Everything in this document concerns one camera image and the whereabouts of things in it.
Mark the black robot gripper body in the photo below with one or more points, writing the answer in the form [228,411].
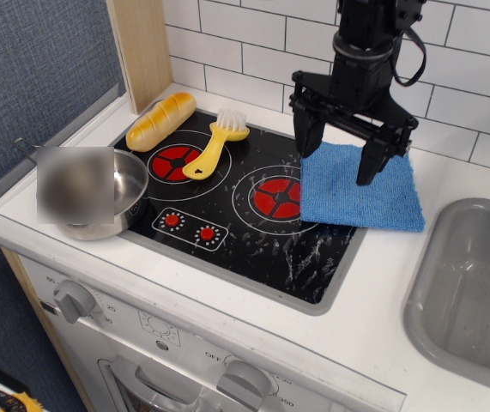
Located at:
[355,97]

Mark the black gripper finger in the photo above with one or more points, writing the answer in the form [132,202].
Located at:
[308,130]
[376,153]

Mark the blue microfiber cloth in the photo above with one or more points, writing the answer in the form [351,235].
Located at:
[329,193]

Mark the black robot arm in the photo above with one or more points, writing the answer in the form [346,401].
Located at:
[377,25]

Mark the black toy stove top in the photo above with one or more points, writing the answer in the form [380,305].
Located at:
[242,224]

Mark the yellow object at corner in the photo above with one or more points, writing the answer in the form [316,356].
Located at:
[31,404]

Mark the yellow dish brush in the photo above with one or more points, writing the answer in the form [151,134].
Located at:
[229,126]

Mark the yellow toy bread loaf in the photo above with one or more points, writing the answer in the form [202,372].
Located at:
[159,122]

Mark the grey sink basin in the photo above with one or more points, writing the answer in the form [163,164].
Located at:
[447,314]

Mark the stainless steel pot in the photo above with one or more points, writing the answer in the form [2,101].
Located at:
[87,193]

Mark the grey right oven knob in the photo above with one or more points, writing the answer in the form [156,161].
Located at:
[244,384]

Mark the grey oven knob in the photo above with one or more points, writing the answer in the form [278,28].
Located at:
[73,300]
[244,384]

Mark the grey left oven knob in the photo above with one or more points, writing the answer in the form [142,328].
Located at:
[73,300]

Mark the white toy oven front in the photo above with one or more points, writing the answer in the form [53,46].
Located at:
[129,360]

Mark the wooden side post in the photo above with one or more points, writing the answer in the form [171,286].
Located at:
[140,36]

